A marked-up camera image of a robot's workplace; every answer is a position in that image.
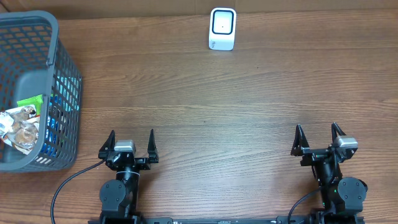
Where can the blue Oreo cookie pack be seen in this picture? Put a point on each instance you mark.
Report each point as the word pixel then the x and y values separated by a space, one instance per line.
pixel 52 122

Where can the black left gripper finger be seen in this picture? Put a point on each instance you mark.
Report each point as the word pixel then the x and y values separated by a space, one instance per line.
pixel 153 156
pixel 108 146

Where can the white barcode scanner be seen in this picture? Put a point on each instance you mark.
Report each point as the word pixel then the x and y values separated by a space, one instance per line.
pixel 222 29

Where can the teal wet wipes pack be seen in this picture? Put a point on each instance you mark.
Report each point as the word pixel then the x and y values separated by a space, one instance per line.
pixel 68 93

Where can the grey plastic mesh basket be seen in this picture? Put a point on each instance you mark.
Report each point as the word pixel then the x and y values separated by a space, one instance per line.
pixel 32 57

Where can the green snack bag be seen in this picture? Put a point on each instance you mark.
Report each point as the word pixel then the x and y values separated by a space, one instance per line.
pixel 37 101

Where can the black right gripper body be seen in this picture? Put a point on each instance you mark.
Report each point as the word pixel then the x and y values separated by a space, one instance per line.
pixel 313 155

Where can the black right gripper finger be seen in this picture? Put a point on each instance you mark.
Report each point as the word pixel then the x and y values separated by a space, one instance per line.
pixel 300 144
pixel 337 133

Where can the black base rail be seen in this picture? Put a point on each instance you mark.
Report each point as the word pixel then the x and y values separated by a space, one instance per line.
pixel 277 220

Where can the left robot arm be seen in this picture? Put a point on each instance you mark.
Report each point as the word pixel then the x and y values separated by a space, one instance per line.
pixel 119 196

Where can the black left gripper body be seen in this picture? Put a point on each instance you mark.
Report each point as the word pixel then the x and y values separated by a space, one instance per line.
pixel 141 164

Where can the brown white pastry wrapper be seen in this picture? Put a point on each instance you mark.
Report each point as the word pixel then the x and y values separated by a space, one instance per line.
pixel 20 128

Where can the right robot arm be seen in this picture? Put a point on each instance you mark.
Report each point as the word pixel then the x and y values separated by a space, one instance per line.
pixel 342 197

